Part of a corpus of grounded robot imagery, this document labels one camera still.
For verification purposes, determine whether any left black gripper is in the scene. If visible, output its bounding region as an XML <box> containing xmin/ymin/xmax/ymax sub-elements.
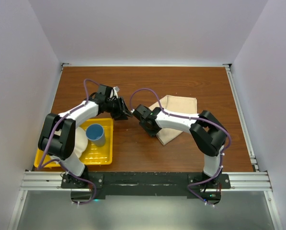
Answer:
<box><xmin>105</xmin><ymin>96</ymin><xmax>132</xmax><ymax>121</ymax></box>

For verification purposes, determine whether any beige cloth napkin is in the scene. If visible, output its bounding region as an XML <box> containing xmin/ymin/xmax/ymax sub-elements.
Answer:
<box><xmin>149</xmin><ymin>95</ymin><xmax>198</xmax><ymax>145</ymax></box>

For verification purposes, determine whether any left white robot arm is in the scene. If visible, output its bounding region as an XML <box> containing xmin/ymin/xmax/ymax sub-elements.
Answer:
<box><xmin>38</xmin><ymin>84</ymin><xmax>132</xmax><ymax>188</ymax></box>

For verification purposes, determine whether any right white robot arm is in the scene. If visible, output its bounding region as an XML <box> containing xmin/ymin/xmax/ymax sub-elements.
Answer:
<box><xmin>131</xmin><ymin>105</ymin><xmax>231</xmax><ymax>188</ymax></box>

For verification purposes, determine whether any blue plastic cup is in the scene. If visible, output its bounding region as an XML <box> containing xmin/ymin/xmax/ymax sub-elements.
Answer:
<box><xmin>85</xmin><ymin>124</ymin><xmax>106</xmax><ymax>147</ymax></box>

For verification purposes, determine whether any yellow plastic tray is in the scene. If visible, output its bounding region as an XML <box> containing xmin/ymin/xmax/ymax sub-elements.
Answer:
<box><xmin>34</xmin><ymin>117</ymin><xmax>114</xmax><ymax>168</ymax></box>

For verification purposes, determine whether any white divided plate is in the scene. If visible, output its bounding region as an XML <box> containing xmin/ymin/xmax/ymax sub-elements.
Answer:
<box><xmin>49</xmin><ymin>126</ymin><xmax>89</xmax><ymax>165</ymax></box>

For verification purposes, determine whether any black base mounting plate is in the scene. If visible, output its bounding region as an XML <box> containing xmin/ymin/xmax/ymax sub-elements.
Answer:
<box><xmin>61</xmin><ymin>172</ymin><xmax>231</xmax><ymax>205</ymax></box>

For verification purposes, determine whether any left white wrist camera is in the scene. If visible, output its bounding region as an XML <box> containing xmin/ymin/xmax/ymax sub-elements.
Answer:
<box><xmin>110</xmin><ymin>86</ymin><xmax>120</xmax><ymax>98</ymax></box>

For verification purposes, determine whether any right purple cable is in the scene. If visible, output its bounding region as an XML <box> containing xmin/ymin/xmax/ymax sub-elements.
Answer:
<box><xmin>129</xmin><ymin>88</ymin><xmax>232</xmax><ymax>207</ymax></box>

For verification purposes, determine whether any purple cable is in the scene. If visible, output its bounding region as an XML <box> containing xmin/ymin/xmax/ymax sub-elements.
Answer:
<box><xmin>37</xmin><ymin>78</ymin><xmax>100</xmax><ymax>206</ymax></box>
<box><xmin>129</xmin><ymin>88</ymin><xmax>232</xmax><ymax>207</ymax></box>

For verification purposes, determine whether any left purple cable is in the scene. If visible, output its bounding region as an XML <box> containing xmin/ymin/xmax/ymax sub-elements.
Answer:
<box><xmin>37</xmin><ymin>78</ymin><xmax>100</xmax><ymax>206</ymax></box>

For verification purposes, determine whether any aluminium table frame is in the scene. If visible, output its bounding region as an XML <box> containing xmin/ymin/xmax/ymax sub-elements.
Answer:
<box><xmin>9</xmin><ymin>66</ymin><xmax>281</xmax><ymax>230</ymax></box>

